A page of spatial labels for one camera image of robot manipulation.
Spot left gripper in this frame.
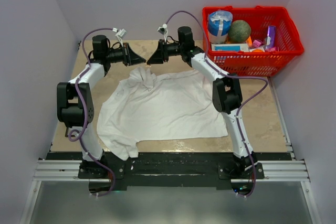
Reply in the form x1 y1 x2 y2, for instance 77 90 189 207
106 42 146 67

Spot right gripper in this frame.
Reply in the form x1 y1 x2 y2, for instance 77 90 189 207
147 39 184 65

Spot white t-shirt garment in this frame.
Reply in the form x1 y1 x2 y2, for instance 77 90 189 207
97 67 228 160

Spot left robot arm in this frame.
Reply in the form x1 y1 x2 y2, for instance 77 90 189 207
57 35 145 178

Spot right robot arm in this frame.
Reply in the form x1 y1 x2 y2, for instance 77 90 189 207
147 26 257 178

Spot blue white wrapped roll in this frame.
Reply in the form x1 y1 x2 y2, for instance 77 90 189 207
207 10 233 44

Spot green round melon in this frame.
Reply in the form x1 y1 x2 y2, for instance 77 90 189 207
228 20 251 44

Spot blue white carton box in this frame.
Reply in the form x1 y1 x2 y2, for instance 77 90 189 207
211 44 249 52

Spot red plastic basket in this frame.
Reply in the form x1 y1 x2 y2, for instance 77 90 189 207
202 6 304 77

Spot pink small container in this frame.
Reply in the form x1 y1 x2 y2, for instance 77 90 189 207
252 39 264 48

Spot purple snack packet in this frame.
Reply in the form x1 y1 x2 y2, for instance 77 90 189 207
264 25 276 50

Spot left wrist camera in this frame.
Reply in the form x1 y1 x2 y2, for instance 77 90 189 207
112 28 127 39

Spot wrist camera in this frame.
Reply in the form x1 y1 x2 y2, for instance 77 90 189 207
112 28 127 39
157 24 167 35

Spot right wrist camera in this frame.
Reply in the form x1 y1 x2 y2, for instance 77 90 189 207
157 24 167 35

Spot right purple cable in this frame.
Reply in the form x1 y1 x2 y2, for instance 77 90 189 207
165 10 269 198

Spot purple cable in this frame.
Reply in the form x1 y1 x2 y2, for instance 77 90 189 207
165 10 269 198
67 27 116 198

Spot black square frame stand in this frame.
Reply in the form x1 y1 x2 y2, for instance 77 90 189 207
65 127 69 137

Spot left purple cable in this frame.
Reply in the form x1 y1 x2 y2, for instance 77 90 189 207
67 27 116 198

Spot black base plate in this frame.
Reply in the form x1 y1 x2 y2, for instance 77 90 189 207
78 153 265 193

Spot aluminium rail frame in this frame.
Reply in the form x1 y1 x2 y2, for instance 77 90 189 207
20 78 322 223

